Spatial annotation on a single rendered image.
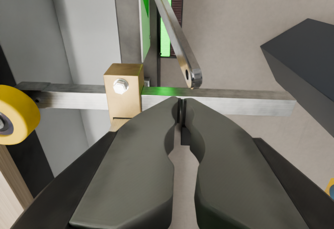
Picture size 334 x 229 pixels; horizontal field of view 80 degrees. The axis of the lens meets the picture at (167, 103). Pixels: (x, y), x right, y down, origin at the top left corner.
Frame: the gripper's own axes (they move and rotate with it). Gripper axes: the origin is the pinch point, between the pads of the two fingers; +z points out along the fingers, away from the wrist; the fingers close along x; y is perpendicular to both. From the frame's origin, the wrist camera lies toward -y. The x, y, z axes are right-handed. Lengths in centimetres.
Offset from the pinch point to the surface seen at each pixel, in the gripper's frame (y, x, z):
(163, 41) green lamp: 3.7, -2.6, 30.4
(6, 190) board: 25.2, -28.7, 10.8
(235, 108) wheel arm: 10.2, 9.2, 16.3
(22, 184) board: 26.2, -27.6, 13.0
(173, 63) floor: 32, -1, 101
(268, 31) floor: 13, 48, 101
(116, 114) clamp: 11.4, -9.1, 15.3
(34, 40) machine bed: 3.7, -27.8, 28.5
